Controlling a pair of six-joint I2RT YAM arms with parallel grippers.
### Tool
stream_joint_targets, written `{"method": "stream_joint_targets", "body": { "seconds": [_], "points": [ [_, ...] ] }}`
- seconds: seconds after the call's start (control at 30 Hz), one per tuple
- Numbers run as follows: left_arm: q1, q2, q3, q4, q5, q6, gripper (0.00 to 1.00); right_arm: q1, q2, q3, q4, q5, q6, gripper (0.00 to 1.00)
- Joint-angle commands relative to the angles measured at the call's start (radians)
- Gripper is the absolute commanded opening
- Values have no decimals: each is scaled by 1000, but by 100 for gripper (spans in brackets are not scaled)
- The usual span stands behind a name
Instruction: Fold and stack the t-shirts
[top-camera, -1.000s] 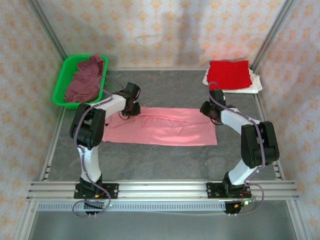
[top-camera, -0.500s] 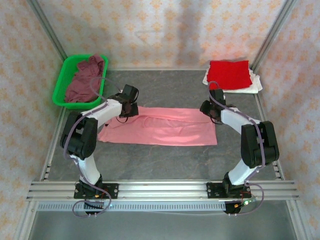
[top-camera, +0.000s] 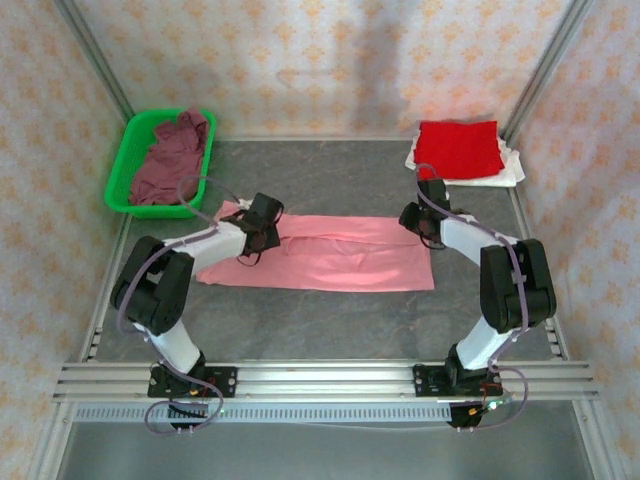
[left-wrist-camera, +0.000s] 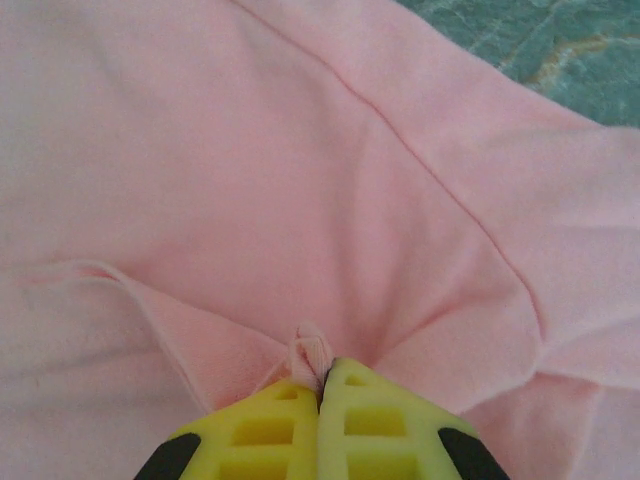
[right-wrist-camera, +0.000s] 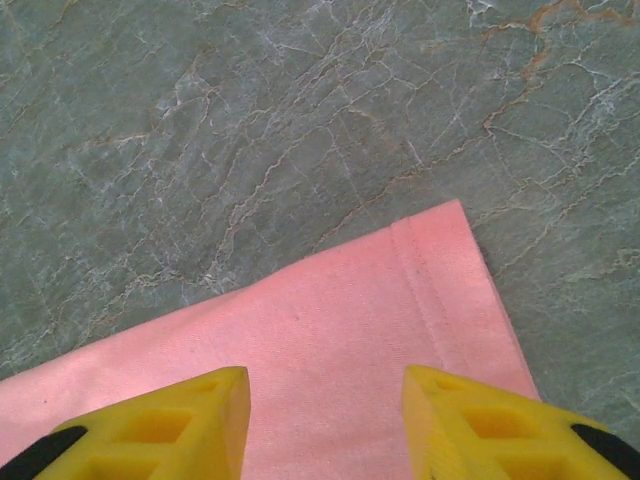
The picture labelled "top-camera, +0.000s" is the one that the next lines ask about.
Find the pink t-shirt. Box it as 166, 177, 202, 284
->
195, 199, 435, 293

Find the red folded t-shirt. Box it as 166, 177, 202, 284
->
413, 119, 505, 182

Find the white folded t-shirt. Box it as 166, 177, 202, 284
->
403, 130, 527, 189

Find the maroon t-shirt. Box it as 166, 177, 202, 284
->
128, 106, 212, 207

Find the green plastic basket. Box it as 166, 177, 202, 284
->
103, 108, 219, 220

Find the aluminium table edge rail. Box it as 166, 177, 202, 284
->
215, 133, 420, 144

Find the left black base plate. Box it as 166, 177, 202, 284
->
147, 366, 238, 400

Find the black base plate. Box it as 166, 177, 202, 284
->
412, 363, 507, 400
147, 366, 238, 400

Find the aluminium mounting rail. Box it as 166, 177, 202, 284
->
52, 360, 599, 402

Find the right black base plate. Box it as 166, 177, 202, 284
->
412, 363, 507, 400

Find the aluminium frame post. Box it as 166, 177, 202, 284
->
53, 0, 136, 122
499, 0, 597, 142

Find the grey slotted cable duct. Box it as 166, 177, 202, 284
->
74, 403, 454, 424

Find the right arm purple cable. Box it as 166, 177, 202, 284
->
413, 162, 531, 432

